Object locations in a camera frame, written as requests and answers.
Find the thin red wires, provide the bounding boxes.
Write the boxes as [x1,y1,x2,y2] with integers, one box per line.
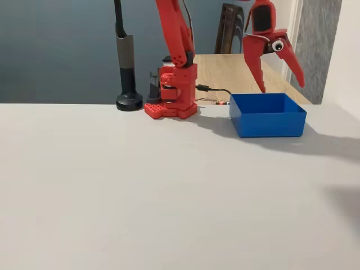
[196,97,231,106]

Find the dark wooden chair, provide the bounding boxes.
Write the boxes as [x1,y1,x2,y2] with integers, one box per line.
[214,3,246,55]

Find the white gripper servo cable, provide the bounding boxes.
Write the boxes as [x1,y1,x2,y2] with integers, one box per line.
[244,32,271,43]

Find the thin arm servo cable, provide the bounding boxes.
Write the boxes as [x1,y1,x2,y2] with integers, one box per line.
[182,0,195,43]

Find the blue plastic box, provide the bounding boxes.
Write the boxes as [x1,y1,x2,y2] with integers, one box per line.
[229,93,307,138]

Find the black usb cable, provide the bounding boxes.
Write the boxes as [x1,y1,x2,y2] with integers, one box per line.
[196,84,233,98]

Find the light wooden table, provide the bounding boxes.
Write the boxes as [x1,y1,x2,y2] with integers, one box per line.
[193,53,313,105]

